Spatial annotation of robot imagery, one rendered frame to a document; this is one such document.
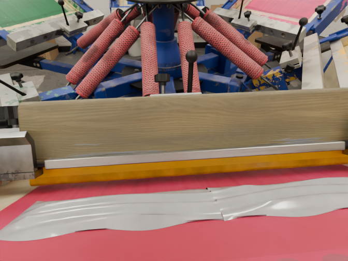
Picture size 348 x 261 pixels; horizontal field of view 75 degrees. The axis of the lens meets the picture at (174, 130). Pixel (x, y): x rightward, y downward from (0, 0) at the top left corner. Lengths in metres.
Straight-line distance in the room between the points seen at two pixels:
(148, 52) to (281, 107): 0.52
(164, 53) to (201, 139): 0.74
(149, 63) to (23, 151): 0.51
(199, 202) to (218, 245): 0.05
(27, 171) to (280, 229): 0.25
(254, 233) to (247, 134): 0.13
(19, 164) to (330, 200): 0.30
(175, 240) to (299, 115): 0.21
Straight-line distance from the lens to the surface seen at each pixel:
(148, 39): 0.78
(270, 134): 0.30
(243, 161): 0.30
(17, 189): 0.35
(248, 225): 0.20
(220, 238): 0.18
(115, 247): 0.18
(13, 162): 0.30
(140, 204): 0.22
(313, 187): 0.27
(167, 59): 0.98
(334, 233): 0.21
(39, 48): 1.76
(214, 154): 0.27
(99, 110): 0.27
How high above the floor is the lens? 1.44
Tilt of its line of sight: 38 degrees down
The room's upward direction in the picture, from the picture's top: straight up
